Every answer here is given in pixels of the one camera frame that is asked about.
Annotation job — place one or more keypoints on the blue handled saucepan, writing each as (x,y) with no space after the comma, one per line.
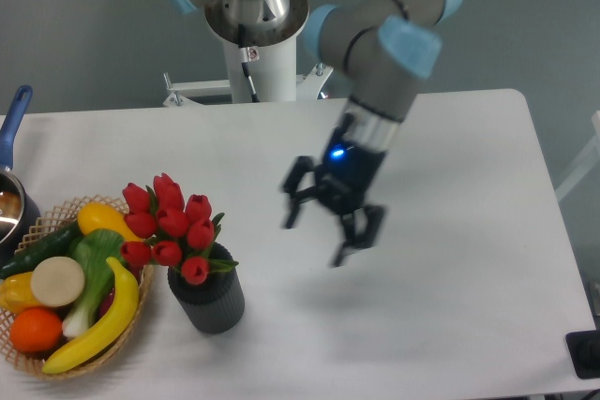
(18,211)

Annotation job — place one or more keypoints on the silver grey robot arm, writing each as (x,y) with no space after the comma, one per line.
(387,48)

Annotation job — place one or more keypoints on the yellow banana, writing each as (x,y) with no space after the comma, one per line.
(103,333)

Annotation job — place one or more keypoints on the beige round disc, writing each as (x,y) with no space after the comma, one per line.
(57,281)

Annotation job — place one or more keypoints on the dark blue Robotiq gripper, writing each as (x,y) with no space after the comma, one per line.
(342,181)

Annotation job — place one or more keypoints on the dark grey ribbed vase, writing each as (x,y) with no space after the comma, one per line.
(209,290)

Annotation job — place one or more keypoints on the red fruit in basket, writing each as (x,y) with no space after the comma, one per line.
(108,299)

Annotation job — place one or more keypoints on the white clamp bracket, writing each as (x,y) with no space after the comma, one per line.
(180,94)

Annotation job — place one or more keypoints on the red tulip bouquet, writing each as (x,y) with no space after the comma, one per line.
(173,232)

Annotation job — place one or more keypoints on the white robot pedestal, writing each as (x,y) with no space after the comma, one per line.
(262,73)

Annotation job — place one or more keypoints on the yellow lemon squash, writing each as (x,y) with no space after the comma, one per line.
(98,216)

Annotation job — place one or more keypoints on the orange fruit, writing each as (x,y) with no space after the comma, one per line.
(35,330)

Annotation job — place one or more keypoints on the yellow bell pepper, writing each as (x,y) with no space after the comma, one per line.
(17,295)

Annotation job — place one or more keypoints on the woven wicker basket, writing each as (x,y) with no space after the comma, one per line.
(54,219)

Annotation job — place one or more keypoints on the green bok choy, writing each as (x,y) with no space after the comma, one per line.
(91,253)

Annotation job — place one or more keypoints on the black device at edge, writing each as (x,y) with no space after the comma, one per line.
(583,348)

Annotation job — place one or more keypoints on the green cucumber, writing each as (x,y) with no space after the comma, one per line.
(54,244)

